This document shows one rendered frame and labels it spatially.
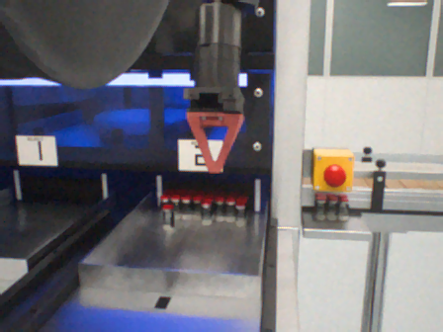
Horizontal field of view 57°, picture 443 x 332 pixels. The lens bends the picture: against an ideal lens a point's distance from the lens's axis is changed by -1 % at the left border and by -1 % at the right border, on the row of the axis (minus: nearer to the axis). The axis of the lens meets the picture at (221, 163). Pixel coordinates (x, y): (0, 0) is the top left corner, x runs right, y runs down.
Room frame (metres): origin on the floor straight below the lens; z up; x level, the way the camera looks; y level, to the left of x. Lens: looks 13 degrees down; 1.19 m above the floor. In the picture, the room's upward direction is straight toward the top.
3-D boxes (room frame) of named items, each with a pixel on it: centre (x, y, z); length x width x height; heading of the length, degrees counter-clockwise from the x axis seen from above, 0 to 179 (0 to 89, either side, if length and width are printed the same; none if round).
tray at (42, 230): (0.73, 0.39, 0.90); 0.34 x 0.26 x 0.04; 172
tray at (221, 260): (0.68, 0.05, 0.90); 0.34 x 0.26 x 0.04; 172
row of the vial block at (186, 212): (0.79, 0.04, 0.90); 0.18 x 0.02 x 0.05; 82
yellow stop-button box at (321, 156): (0.77, -0.21, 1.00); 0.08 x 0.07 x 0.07; 172
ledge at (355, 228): (0.81, -0.23, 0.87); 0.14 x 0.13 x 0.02; 172
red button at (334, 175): (0.72, -0.20, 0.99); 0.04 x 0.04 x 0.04; 82
